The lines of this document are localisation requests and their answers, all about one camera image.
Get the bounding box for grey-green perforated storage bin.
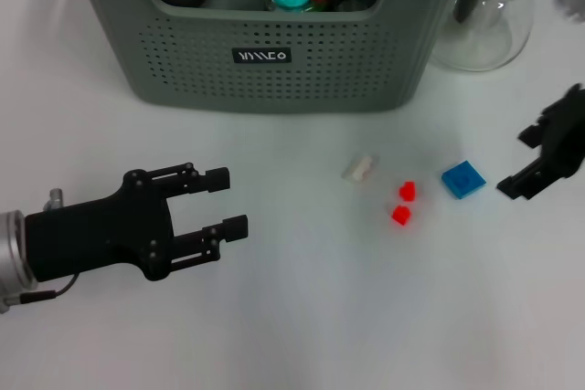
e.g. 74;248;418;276
61;0;479;115

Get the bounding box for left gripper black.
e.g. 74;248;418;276
24;162;250;283

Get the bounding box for small red toy brick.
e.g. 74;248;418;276
396;180;418;203
390;205;411;227

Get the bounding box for blue square plate brick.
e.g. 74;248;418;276
441;160;486;201

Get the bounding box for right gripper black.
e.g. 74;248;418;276
495;82;585;203

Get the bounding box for white chunky toy brick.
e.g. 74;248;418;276
341;152;380;184

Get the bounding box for glass carafe with black lid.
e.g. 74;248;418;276
429;0;543;72

